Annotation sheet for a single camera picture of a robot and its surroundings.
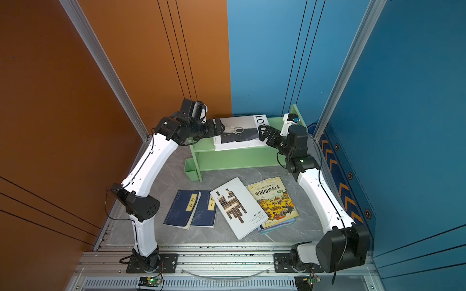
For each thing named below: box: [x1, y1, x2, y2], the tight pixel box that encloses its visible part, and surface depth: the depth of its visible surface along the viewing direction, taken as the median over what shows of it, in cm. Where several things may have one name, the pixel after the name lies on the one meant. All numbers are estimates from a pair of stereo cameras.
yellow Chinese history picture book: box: [246, 176, 300, 228], surface depth 92 cm
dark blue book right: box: [190, 189, 218, 228], surface depth 89 cm
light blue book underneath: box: [257, 217, 297, 236], surface depth 84 cm
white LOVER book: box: [212, 113, 271, 151], surface depth 80 cm
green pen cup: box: [183, 158, 200, 182], surface depth 98 cm
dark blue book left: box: [163, 189, 203, 230], surface depth 89 cm
